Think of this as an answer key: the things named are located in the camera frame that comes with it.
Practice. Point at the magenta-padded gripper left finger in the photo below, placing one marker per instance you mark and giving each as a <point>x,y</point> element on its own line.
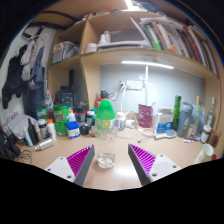
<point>78,161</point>

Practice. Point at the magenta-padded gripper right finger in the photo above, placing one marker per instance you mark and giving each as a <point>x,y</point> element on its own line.
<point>145,160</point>

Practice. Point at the clear bottle with green cap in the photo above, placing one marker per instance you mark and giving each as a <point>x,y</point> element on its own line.
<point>105,113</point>

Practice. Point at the white jar with blue lid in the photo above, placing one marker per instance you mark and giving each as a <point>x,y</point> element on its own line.
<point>73,130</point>

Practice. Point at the light blue hairbrush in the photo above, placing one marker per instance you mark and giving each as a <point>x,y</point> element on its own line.
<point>168,134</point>

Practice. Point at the silver can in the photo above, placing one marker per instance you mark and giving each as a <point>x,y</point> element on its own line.
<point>43,144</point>

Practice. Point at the white bottle with orange cap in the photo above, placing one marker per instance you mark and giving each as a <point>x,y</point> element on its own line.
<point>51,130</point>

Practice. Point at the white and blue box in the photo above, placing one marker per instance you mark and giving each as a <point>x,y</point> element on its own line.
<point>165,121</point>

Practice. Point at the maroon pouch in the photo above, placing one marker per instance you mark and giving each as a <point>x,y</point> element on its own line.
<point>145,116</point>

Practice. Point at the dark jar with red label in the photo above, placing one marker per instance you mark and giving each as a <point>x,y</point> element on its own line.
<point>80,116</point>

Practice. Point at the green jar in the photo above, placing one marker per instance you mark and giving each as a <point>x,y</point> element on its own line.
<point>60,115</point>

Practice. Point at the black bottle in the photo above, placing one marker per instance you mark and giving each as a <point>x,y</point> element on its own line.
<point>32,133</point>

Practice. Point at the grey shaker bottle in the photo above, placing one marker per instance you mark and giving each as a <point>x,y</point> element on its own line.
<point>184,121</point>

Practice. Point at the white cup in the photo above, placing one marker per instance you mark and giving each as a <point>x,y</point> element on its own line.
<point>205,153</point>

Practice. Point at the black appliance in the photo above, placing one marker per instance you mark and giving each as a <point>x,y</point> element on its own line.
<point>66,97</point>

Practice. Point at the brown jar with white lid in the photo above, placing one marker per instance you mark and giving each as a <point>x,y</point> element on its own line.
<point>206,134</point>

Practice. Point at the blue bottle with yellow cap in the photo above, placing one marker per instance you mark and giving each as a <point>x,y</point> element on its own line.
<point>198,116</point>

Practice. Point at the brown cup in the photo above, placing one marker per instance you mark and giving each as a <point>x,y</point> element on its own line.
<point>214,139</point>

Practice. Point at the clear glass bottle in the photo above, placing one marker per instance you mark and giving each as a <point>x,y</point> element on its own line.
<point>210,116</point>

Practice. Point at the white desk lamp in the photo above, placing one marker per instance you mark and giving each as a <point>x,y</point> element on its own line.
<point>146,63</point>

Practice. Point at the hanging clothes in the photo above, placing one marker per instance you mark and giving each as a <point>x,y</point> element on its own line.
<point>33,70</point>

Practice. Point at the wooden shelf unit with books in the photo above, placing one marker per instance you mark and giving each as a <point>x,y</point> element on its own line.
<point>100,56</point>

